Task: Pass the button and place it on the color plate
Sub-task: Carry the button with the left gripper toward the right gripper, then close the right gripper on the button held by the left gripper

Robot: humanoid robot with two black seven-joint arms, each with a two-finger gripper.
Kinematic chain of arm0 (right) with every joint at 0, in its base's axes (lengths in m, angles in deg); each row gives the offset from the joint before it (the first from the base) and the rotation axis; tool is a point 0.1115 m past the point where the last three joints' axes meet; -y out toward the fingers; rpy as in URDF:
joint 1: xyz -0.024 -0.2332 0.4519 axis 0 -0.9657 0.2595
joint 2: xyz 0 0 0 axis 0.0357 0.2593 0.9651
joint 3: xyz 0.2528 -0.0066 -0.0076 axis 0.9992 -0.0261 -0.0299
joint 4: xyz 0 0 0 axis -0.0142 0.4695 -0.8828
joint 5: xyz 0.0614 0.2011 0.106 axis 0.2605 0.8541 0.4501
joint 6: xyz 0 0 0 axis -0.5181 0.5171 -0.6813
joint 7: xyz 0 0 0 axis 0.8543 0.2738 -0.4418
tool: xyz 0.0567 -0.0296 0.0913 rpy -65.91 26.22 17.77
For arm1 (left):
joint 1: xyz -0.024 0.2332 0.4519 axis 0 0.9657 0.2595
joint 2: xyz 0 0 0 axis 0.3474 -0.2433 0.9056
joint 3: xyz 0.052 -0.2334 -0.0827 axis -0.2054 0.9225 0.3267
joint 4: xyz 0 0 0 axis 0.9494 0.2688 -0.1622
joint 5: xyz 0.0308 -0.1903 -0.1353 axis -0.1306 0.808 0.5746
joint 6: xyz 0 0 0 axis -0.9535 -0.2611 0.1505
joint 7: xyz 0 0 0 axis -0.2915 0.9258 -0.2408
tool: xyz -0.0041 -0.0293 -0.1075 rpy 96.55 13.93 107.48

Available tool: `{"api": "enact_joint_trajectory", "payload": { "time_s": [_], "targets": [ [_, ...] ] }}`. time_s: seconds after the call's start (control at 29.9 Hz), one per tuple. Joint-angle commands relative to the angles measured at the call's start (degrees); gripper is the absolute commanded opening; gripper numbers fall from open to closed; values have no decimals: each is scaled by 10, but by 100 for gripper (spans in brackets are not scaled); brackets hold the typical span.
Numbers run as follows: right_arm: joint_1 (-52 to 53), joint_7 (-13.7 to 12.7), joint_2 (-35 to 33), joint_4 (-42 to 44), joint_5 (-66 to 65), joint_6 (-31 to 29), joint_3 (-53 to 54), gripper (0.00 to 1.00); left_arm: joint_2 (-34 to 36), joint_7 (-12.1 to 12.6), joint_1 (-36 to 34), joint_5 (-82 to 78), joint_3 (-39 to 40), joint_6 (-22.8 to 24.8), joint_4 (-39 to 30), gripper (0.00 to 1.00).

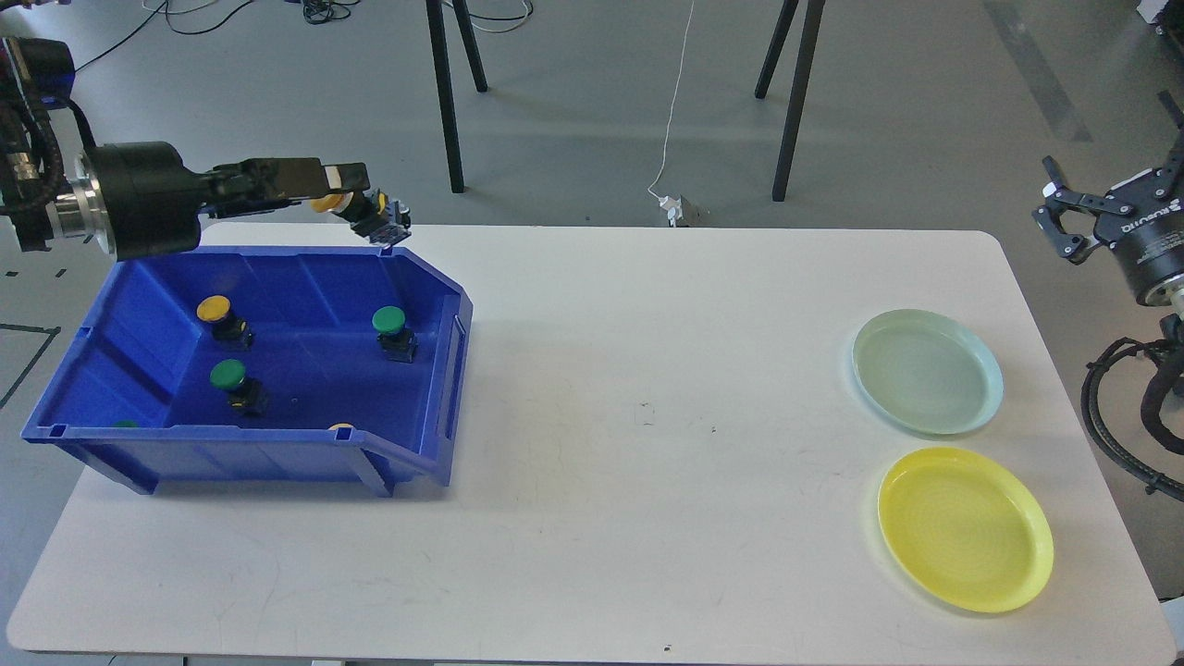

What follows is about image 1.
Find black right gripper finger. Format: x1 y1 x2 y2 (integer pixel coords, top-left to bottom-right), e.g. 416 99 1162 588
1032 155 1125 265
1108 90 1183 201

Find yellow plate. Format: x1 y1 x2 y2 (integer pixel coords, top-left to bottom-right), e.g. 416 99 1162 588
876 447 1055 614

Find green push button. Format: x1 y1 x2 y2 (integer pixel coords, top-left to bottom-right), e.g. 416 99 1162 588
208 358 269 417

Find black tripod leg right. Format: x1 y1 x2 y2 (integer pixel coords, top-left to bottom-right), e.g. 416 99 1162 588
754 1 826 203

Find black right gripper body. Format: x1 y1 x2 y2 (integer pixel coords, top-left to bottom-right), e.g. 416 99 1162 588
1106 177 1183 308

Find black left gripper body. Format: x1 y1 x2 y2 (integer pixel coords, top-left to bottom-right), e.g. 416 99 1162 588
72 141 278 261

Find blue plastic bin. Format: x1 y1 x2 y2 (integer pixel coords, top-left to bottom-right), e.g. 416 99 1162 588
21 246 472 497

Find white cable with plug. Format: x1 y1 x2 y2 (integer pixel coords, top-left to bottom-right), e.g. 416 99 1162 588
646 0 697 228

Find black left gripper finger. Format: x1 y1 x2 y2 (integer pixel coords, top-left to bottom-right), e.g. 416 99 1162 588
213 156 371 205

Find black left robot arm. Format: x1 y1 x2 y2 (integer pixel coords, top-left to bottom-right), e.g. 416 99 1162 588
4 37 390 261

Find yellow push button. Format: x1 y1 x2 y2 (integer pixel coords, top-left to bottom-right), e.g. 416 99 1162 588
309 190 412 246

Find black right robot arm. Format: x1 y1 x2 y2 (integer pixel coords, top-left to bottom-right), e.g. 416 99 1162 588
1031 90 1183 501

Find yellow button at bin back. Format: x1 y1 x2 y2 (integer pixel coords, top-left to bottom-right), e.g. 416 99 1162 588
195 294 253 352

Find light green plate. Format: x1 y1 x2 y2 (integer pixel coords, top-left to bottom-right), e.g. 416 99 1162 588
849 309 1004 438

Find black floor cables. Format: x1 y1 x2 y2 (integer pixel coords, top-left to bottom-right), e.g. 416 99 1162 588
75 0 533 73

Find green button right in bin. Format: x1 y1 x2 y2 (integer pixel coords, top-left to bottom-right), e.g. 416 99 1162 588
371 306 418 364

